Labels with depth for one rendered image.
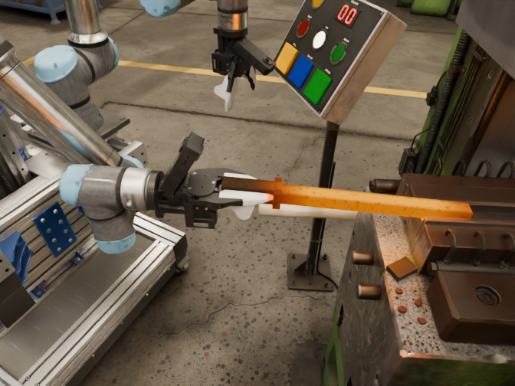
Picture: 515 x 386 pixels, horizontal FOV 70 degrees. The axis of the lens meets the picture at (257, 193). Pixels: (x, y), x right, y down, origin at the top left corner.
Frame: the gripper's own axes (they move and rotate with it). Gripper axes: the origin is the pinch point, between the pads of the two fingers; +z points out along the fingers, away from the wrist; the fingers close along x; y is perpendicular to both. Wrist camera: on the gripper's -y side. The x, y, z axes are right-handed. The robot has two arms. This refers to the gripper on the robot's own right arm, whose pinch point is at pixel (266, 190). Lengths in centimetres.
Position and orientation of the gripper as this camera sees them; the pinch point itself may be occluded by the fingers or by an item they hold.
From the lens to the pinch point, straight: 63.2
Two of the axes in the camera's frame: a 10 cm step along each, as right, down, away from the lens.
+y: -0.4, 7.4, 6.7
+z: 10.0, 0.8, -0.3
